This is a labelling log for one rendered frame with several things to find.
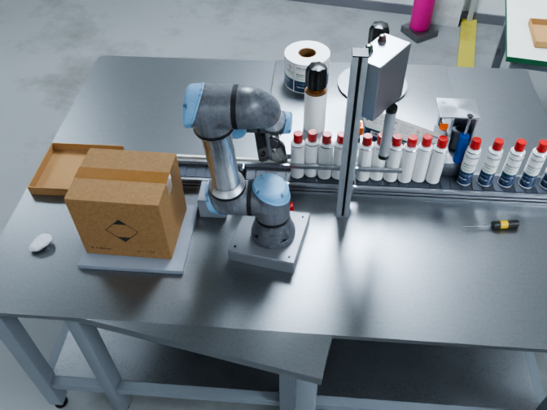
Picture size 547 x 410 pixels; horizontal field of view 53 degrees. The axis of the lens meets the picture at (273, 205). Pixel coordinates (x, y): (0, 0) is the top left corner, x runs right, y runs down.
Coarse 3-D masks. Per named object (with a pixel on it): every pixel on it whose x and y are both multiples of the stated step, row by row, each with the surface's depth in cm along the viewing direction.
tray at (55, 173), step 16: (64, 144) 226; (80, 144) 225; (48, 160) 223; (64, 160) 224; (80, 160) 224; (48, 176) 218; (64, 176) 217; (32, 192) 210; (48, 192) 210; (64, 192) 209
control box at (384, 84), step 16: (384, 48) 159; (400, 48) 159; (368, 64) 154; (384, 64) 153; (400, 64) 162; (368, 80) 157; (384, 80) 158; (400, 80) 167; (368, 96) 161; (384, 96) 163; (400, 96) 174; (368, 112) 165
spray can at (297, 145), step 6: (294, 132) 194; (300, 132) 194; (294, 138) 195; (300, 138) 194; (294, 144) 196; (300, 144) 196; (294, 150) 197; (300, 150) 197; (294, 156) 199; (300, 156) 199; (294, 162) 201; (300, 162) 201; (294, 168) 204; (294, 174) 206; (300, 174) 206
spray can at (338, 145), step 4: (340, 132) 194; (340, 136) 193; (336, 140) 197; (340, 140) 193; (336, 144) 196; (340, 144) 195; (336, 148) 196; (340, 148) 195; (336, 152) 197; (340, 152) 196; (336, 156) 198; (340, 156) 198; (332, 160) 203; (336, 160) 200; (340, 160) 199; (332, 164) 204; (336, 164) 201; (332, 172) 206; (336, 172) 204; (332, 176) 207; (336, 176) 205; (336, 180) 207
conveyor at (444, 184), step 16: (192, 176) 210; (208, 176) 209; (256, 176) 209; (288, 176) 209; (304, 176) 209; (448, 176) 207; (496, 176) 207; (512, 192) 201; (528, 192) 201; (544, 192) 201
